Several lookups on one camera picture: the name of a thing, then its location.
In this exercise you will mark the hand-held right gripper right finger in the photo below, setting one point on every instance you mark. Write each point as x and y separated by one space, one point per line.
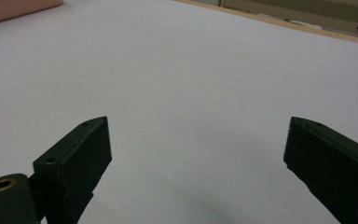
335 168

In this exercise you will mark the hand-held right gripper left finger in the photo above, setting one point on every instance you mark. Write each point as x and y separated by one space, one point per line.
74 168

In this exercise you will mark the pink plastic bin grey rim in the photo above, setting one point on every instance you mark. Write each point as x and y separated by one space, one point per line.
9 9

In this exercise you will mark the white scrap on floor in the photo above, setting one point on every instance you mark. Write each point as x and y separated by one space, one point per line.
301 24

